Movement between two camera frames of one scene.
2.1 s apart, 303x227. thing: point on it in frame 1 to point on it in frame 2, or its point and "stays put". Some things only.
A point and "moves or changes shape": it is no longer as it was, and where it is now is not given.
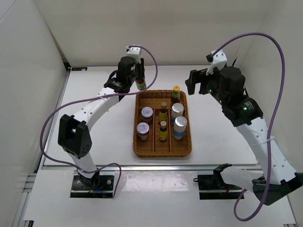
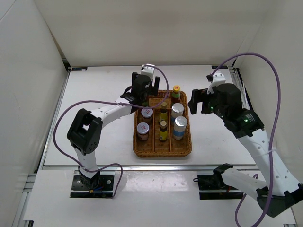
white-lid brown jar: (143, 129) stays put
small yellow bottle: (163, 131) stays put
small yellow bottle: (163, 112) stays put
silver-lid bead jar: (177, 110) stays put
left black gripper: (139, 67) to (153, 90)
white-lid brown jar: (147, 113) stays put
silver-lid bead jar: (180, 125) stays put
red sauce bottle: (140, 84) moves or changes shape
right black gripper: (196, 77) to (198, 96)
